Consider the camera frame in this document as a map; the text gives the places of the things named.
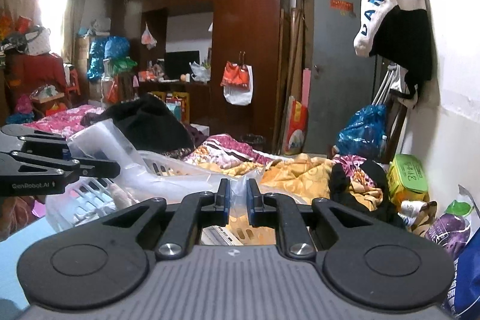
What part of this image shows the dark blue tote bag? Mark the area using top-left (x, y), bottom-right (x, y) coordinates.
top-left (444, 231), bottom-right (480, 319)

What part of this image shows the orange floral blanket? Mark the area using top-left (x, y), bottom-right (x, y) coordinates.
top-left (191, 140), bottom-right (385, 245)

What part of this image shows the white plastic laundry basket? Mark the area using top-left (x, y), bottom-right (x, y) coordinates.
top-left (46, 151), bottom-right (264, 232)

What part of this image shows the white black hanging sweatshirt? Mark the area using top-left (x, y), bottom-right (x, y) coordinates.
top-left (353, 0), bottom-right (433, 108)

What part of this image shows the grey metal door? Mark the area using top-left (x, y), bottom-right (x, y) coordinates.
top-left (304, 0), bottom-right (377, 155)

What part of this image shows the black clothing pile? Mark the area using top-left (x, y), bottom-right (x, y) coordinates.
top-left (80, 93), bottom-right (203, 158)

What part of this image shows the clear plastic zip bag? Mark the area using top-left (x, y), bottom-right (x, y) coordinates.
top-left (67, 119), bottom-right (264, 218)

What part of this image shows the green box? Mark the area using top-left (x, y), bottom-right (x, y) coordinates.
top-left (387, 154), bottom-right (429, 207)

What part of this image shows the blue plastic bag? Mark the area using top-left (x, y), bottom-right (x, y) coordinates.
top-left (335, 105), bottom-right (387, 159)

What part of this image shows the dark red wooden wardrobe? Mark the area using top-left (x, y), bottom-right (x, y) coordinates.
top-left (112, 0), bottom-right (290, 152)

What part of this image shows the purple snack bag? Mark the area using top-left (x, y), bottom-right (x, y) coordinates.
top-left (425, 200), bottom-right (478, 259)

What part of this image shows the orange white hanging bag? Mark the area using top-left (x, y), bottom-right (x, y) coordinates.
top-left (220, 62), bottom-right (254, 106)

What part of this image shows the pink floral bedsheet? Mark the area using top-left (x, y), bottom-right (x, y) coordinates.
top-left (25, 105), bottom-right (104, 138)

